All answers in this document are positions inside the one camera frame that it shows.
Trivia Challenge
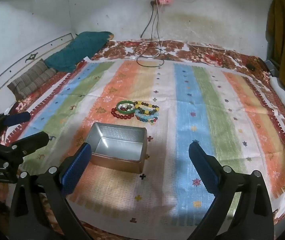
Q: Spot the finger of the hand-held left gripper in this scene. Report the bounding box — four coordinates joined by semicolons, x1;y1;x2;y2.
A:
0;112;31;130
0;131;50;163

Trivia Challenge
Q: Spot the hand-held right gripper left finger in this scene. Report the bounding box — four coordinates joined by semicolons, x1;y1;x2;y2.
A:
9;142;92;240

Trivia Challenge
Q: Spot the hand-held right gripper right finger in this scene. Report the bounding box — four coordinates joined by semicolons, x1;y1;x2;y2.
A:
187;141;276;240

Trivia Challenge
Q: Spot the metal tin box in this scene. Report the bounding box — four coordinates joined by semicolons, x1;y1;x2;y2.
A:
85;122;148;174

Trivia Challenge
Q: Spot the red bead bracelet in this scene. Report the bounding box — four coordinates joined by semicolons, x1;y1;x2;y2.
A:
111;107;135;119

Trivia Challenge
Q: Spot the multicolour bead bracelet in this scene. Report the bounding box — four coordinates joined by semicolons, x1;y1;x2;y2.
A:
136;115;158;125

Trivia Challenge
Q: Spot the green jade bangle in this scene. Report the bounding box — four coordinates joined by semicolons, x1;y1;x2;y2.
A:
117;100;135;114

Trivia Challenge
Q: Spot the yellow and dark bead bracelet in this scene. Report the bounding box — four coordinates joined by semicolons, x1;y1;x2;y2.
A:
133;101;161;113

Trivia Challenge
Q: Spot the light blue bead bracelet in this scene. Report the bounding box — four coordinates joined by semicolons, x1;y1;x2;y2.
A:
135;107;159;120

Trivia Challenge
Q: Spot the brown striped pillow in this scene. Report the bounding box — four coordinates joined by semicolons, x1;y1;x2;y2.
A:
8;59;57;98

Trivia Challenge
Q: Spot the colourful striped cloth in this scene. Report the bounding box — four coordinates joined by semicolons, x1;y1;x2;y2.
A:
20;59;285;230

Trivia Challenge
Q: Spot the white bed headboard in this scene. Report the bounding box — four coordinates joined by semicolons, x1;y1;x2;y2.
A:
0;32;79;100

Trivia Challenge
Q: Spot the teal quilted pillow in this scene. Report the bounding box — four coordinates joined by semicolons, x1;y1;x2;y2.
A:
44;31;115;72

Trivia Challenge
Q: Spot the floral bedsheet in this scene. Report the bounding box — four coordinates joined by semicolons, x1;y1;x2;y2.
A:
0;39;285;240

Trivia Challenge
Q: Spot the white cable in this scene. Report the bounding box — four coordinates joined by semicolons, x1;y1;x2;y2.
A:
131;4;165;60

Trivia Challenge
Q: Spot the black cable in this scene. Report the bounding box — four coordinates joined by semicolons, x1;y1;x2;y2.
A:
134;2;166;67

